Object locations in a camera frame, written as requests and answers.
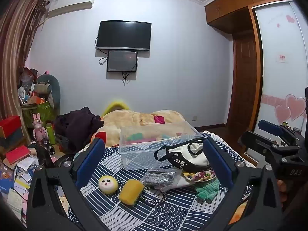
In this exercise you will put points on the small black wall monitor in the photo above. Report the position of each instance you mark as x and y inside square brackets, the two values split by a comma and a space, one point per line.
[122, 61]

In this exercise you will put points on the pile of papers and books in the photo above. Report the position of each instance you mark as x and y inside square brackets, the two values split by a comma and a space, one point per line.
[19, 180]

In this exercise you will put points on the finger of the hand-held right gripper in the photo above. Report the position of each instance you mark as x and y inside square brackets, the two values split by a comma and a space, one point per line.
[257, 142]
[270, 127]

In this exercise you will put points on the green bottle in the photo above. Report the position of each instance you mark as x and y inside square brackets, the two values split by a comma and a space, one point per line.
[51, 134]

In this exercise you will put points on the brown striped curtain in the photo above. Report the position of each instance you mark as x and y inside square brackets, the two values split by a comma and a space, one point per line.
[16, 41]

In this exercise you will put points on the yellow fuzzy pillow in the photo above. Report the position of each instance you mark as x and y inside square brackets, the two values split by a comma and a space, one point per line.
[115, 105]

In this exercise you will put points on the round yellow plush toy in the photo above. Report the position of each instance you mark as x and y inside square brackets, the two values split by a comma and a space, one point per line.
[108, 184]

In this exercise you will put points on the green knit cloth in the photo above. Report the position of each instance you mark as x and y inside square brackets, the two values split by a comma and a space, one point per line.
[207, 190]

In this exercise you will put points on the black and white bag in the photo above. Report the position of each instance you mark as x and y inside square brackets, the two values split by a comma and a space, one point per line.
[192, 157]

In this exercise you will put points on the silver glitter pouch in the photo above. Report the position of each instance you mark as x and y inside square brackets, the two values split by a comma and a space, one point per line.
[160, 179]

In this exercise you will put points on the red box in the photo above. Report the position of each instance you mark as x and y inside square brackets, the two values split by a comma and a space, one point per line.
[10, 125]

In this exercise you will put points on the green shopping bag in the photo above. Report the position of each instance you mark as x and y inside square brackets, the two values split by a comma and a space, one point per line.
[41, 113]

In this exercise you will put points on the white wardrobe door with hearts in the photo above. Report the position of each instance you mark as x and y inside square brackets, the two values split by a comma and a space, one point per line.
[281, 77]

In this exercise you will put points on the grey plush toy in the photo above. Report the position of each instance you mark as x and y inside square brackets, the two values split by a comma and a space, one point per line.
[48, 84]

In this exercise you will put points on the wooden door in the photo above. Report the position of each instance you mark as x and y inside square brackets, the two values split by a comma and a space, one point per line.
[243, 81]

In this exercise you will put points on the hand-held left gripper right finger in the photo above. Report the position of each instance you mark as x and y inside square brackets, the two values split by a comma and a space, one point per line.
[219, 164]

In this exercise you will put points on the blue white patterned bedsheet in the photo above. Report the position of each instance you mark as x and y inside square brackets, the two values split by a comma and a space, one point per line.
[168, 211]

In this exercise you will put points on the dark clothes pile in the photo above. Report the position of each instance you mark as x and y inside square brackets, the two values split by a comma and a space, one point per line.
[77, 125]

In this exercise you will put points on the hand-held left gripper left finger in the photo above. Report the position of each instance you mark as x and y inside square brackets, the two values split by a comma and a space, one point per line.
[90, 162]

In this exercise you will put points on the clear plastic storage box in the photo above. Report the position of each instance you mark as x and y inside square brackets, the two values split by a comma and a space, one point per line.
[144, 156]

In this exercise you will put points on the small red white notice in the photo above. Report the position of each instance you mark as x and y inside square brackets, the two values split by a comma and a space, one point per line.
[281, 58]

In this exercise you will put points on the wall-mounted black television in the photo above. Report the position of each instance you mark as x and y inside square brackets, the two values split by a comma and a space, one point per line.
[124, 35]

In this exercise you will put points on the beige printed blanket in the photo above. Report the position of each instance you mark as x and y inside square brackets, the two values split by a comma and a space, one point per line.
[130, 120]

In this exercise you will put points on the black cylindrical device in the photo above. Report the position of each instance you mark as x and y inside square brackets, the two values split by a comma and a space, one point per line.
[49, 146]

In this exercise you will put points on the yellow sponge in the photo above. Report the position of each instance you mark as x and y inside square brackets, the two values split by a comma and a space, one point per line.
[131, 192]

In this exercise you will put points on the floral cloth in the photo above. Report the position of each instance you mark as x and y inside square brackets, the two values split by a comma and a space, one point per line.
[199, 175]

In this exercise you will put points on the white air conditioner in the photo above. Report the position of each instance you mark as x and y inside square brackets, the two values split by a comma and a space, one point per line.
[69, 4]

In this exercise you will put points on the wooden overhead cabinet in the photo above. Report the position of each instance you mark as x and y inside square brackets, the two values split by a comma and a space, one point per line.
[231, 7]

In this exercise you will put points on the red book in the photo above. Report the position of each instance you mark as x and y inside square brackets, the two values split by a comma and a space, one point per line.
[18, 154]

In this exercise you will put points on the pink rabbit figure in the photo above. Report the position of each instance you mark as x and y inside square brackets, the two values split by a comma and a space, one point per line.
[39, 128]

